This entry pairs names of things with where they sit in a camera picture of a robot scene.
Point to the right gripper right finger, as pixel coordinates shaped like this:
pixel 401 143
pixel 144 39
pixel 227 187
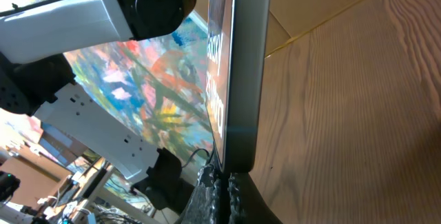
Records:
pixel 246 204

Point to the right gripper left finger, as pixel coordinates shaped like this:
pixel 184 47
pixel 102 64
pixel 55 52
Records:
pixel 203 205

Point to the Samsung Galaxy smartphone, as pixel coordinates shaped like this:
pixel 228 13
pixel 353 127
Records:
pixel 236 38

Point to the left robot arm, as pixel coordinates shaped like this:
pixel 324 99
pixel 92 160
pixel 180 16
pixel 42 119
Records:
pixel 121 76

